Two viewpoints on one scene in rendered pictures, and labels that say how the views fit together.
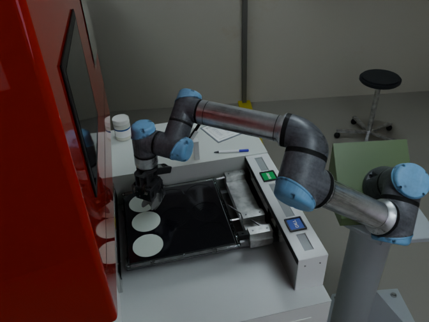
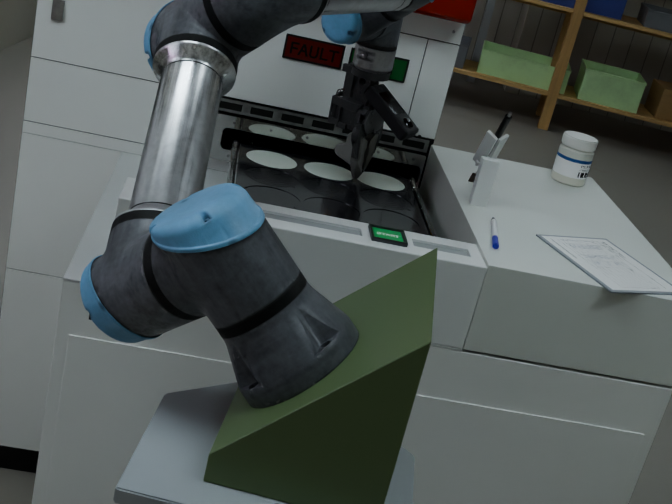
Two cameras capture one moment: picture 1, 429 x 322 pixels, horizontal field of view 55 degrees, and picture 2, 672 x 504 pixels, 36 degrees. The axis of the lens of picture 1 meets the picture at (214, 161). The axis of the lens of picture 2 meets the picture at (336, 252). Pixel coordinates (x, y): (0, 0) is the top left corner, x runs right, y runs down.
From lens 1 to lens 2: 2.10 m
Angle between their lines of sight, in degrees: 80
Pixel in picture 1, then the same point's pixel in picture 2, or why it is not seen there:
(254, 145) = (521, 262)
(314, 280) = not seen: hidden behind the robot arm
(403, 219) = (120, 233)
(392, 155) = (385, 340)
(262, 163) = (446, 252)
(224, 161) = (465, 230)
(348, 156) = (398, 282)
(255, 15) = not seen: outside the picture
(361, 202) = (156, 127)
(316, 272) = not seen: hidden behind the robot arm
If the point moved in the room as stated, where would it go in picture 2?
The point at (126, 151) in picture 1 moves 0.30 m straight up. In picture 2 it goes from (514, 170) to (559, 23)
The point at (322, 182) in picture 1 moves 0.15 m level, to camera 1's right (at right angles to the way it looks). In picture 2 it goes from (172, 21) to (137, 37)
